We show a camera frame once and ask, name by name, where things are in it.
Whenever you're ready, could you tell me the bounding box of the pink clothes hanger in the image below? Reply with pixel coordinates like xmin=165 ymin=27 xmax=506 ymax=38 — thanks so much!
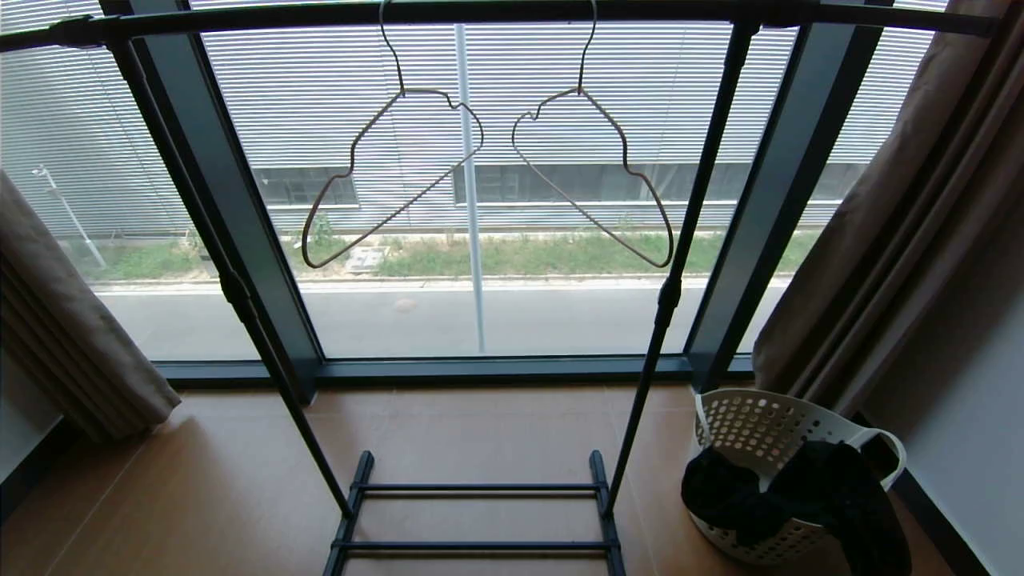
xmin=301 ymin=0 xmax=486 ymax=270
xmin=512 ymin=0 xmax=675 ymax=269

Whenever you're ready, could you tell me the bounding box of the black clothes rack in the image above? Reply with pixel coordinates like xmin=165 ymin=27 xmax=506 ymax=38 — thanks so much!
xmin=0 ymin=0 xmax=1001 ymax=576

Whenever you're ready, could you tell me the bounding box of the white laundry basket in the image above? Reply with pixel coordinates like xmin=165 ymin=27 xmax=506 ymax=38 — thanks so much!
xmin=684 ymin=388 xmax=908 ymax=566

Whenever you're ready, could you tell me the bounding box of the heap of clothes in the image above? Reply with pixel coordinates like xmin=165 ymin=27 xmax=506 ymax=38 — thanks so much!
xmin=681 ymin=438 xmax=913 ymax=576

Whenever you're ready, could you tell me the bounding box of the window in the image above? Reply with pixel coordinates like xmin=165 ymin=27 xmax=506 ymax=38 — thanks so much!
xmin=0 ymin=0 xmax=949 ymax=401

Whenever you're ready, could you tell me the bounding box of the brown curtain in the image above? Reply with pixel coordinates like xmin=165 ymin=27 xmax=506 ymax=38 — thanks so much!
xmin=0 ymin=170 xmax=183 ymax=443
xmin=752 ymin=0 xmax=1024 ymax=418

